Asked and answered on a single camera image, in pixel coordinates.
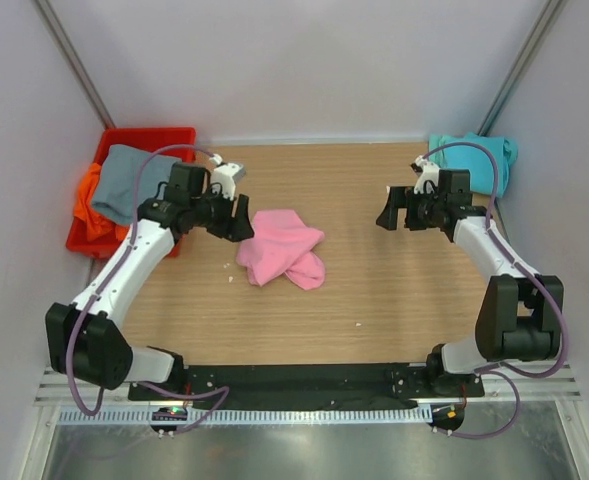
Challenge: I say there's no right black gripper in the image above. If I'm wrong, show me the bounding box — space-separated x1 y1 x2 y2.
376 186 446 231

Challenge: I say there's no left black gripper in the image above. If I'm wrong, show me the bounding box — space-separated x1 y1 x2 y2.
190 185 255 243

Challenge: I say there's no pink t shirt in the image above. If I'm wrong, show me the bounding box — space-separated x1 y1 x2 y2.
236 209 326 291

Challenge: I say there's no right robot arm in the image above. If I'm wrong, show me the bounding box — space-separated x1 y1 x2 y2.
376 168 564 396

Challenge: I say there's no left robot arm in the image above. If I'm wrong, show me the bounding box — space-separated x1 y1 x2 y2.
45 160 254 400

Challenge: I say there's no grey t shirt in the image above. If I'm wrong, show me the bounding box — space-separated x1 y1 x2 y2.
91 144 181 226

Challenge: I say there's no teal folded t shirt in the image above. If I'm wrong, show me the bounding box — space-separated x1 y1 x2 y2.
428 132 519 198

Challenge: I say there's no orange t shirt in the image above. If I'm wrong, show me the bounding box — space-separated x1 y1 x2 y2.
73 163 128 242

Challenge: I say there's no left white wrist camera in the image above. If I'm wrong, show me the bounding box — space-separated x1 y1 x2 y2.
209 154 246 201

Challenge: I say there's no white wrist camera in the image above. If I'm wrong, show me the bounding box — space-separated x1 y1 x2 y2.
209 154 246 201
410 156 440 194

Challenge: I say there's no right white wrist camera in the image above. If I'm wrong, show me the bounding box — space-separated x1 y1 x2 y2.
410 156 440 194

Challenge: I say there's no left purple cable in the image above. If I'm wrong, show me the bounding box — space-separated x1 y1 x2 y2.
66 143 231 434

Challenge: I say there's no purple cable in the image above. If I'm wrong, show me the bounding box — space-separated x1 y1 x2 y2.
413 141 571 440
66 143 231 434

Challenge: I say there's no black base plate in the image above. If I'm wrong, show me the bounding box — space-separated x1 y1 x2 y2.
137 363 485 402

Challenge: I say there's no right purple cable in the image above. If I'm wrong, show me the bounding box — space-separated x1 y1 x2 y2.
413 141 571 440

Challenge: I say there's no slotted cable duct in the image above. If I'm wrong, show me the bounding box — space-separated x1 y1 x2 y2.
58 404 432 427

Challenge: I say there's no left corner metal post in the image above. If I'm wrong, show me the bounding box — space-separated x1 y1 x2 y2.
32 0 116 129

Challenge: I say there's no corner metal post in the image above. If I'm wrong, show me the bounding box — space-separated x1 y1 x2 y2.
477 0 568 136
32 0 116 129

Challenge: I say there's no right corner metal post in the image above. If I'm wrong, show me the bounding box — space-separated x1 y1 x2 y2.
477 0 568 136

